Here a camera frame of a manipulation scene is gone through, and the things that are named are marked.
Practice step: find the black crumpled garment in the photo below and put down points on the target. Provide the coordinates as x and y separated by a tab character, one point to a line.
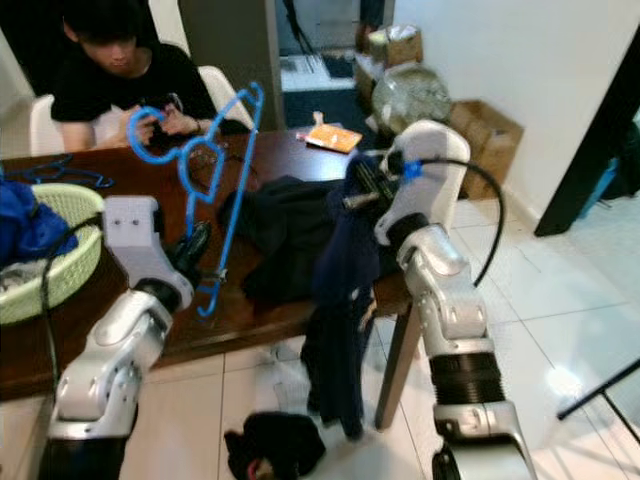
280	240

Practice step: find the black phone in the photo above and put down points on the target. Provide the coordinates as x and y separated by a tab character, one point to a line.
172	103

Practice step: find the black garment with print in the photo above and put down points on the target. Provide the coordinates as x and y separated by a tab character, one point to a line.
275	445

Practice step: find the brown cardboard box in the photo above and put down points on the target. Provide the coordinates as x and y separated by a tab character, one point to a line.
490	135

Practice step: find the dark brown wooden table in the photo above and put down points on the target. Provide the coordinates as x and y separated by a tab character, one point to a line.
60	360

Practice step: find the navy garment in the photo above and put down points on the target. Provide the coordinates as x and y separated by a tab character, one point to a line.
345	330

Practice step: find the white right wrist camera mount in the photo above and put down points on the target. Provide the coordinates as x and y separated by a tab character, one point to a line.
435	150

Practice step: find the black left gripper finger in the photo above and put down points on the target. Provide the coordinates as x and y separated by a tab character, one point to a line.
201	242

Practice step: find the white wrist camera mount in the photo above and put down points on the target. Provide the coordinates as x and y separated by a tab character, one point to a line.
435	150
145	245

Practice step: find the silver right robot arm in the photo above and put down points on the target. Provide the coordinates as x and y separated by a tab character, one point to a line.
460	320

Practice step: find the cardboard box with foil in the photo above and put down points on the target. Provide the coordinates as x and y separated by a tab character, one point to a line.
395	45

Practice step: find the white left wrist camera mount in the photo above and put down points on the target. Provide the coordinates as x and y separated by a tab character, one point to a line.
145	245

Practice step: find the light green woven basket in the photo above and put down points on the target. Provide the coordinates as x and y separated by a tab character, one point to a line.
60	250

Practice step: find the thin blue hanger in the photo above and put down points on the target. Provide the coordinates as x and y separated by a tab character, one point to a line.
75	178

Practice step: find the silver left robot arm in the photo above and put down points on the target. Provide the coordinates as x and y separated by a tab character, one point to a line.
110	350

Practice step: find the black door frame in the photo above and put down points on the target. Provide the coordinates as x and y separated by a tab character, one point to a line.
595	130

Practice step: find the blue tape-wrapped plastic hanger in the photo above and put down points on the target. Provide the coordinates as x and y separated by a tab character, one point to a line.
236	190

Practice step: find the white shell chair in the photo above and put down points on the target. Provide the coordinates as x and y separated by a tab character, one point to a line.
228	95

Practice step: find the orange packet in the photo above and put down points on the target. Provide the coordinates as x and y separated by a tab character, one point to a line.
335	137

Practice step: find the bright blue garment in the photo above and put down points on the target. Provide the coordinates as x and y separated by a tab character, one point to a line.
25	225

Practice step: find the person in black shirt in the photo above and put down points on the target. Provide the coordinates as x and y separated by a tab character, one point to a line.
130	80

